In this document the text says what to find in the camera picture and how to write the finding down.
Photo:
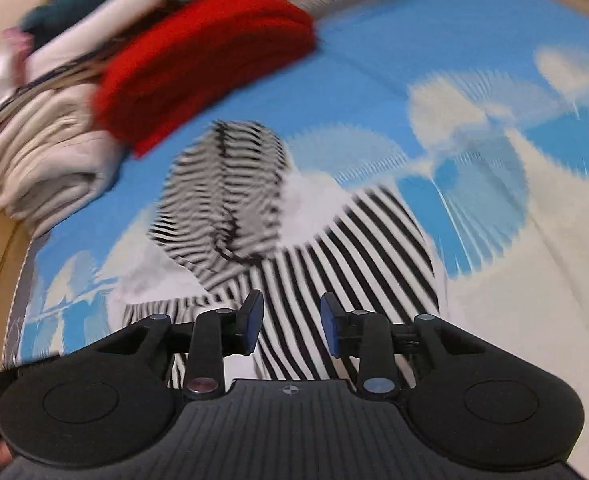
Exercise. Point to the red folded blanket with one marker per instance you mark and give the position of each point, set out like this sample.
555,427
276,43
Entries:
199,60

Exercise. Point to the black white striped shirt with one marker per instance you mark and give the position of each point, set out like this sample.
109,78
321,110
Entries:
344,260

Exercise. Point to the pink and white cloth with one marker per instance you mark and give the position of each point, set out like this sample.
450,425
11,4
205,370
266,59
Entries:
4,75

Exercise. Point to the white folded fleece blanket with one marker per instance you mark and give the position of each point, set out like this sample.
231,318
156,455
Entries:
49,160

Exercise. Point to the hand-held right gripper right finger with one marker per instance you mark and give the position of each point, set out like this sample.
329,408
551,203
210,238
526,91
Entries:
330,327

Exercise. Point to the navy patterned cloth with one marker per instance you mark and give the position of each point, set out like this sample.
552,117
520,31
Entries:
74,67

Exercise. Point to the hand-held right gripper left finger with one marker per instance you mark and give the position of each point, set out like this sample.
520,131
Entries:
252,322

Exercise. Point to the grey mattress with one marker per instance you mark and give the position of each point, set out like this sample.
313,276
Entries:
24,300

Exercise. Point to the blue white patterned bed sheet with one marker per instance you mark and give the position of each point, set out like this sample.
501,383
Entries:
374,60

